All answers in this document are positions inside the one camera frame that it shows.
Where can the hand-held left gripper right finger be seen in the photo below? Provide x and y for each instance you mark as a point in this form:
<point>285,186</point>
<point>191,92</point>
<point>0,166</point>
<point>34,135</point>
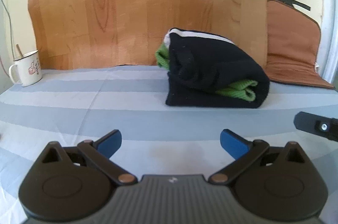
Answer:
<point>232,143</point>

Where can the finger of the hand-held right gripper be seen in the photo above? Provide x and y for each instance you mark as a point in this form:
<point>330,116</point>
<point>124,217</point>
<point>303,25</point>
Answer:
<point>314,124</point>

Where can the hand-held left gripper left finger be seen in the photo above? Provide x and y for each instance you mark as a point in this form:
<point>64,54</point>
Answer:
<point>111,143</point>

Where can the wooden headboard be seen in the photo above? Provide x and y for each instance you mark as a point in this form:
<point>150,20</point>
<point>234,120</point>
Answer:
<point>132,7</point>

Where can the grey striped bed sheet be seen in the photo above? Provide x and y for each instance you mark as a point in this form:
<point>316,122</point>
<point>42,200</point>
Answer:
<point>105,107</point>

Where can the navy green white striped sweater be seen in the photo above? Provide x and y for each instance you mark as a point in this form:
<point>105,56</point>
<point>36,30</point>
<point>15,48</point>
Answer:
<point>211,76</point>

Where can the white window frame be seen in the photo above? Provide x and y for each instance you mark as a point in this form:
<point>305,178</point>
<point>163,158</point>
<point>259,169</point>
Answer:
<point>328,15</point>

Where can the black tape strip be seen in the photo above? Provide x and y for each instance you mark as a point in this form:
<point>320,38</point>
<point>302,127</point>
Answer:
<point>290,2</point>

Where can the white enamel mug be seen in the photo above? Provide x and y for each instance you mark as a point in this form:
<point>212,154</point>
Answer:
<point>27,70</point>

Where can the brown cushion mat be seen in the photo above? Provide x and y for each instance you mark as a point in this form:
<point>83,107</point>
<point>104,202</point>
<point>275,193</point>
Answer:
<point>287,49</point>

